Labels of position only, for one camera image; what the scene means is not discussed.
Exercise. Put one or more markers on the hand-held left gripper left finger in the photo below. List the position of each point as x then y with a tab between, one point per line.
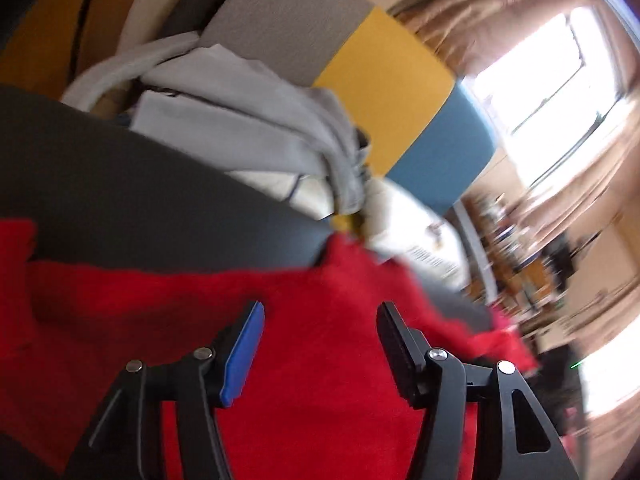
242	355

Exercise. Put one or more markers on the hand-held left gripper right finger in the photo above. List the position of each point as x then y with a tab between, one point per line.
396	352

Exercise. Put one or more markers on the red knit sweater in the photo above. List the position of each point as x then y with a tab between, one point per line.
310	340

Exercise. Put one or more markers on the white paper sheet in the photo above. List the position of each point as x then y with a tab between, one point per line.
405	225

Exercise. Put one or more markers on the cluttered shelf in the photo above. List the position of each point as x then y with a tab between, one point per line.
520	255

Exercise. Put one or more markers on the black leather stool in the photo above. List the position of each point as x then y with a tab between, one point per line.
150	200

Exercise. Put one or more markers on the grey sweatshirt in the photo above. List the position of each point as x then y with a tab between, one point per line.
240	110

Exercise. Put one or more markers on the grey yellow blue chair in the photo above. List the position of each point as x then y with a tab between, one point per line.
390	90

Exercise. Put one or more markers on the bright window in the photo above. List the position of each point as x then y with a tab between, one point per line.
550	85

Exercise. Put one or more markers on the beige curtain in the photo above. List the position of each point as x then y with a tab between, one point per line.
500	5

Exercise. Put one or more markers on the orange wooden cabinet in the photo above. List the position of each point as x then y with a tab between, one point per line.
45	35

